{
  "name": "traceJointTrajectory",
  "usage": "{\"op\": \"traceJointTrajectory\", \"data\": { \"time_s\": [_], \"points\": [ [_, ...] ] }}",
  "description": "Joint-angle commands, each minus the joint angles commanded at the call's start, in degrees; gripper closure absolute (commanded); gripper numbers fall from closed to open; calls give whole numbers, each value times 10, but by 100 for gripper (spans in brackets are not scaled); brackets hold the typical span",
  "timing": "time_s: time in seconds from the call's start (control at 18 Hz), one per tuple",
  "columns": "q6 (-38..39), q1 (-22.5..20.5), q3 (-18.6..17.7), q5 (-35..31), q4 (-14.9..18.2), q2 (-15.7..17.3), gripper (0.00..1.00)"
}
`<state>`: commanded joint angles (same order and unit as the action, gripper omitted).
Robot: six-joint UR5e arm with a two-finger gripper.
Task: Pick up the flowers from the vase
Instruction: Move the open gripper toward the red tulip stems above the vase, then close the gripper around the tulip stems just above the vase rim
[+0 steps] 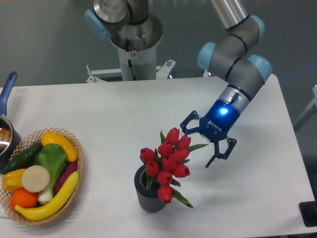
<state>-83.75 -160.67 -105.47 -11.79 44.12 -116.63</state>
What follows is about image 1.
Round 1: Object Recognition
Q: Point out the dark green cucumber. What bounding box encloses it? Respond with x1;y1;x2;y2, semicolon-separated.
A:
0;143;43;175

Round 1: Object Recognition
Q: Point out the red tulip bouquet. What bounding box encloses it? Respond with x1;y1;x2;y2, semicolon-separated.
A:
140;127;206;208

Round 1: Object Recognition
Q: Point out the black device at table edge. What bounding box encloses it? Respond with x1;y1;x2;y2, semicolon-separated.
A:
299;201;317;227

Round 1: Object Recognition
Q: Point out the green bok choy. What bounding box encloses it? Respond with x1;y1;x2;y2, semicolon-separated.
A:
33;144;67;205

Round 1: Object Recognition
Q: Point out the white metal base frame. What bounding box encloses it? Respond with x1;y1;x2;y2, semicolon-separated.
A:
85;57;212;84

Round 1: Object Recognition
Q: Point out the blue handled saucepan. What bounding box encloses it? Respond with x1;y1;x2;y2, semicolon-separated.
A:
0;71;21;170

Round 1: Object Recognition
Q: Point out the long yellow banana squash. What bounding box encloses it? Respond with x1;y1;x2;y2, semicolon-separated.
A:
15;171;79;221

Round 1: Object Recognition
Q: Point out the beige round disc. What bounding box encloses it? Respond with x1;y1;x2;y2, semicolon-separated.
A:
21;165;50;193

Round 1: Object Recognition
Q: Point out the woven wicker basket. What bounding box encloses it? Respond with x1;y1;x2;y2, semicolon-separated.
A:
0;127;84;225

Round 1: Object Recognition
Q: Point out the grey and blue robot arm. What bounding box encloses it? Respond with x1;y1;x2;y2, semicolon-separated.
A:
84;0;272;159

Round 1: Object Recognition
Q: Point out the orange fruit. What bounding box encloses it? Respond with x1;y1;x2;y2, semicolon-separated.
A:
10;188;38;210

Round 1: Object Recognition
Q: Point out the purple sweet potato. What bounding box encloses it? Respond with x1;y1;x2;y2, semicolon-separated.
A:
54;162;78;194

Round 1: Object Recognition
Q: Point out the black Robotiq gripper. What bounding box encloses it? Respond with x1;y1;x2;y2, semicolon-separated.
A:
179;99;241;168

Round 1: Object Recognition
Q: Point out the yellow bell pepper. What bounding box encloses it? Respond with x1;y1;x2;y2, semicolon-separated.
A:
1;169;26;193

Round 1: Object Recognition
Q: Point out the white frame at right edge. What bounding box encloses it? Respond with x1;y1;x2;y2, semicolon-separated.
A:
293;85;317;133

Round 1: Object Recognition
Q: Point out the dark grey ribbed vase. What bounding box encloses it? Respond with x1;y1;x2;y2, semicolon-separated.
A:
134;165;166;213

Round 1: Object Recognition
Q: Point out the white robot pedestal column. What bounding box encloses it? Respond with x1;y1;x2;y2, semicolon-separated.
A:
110;13;163;81

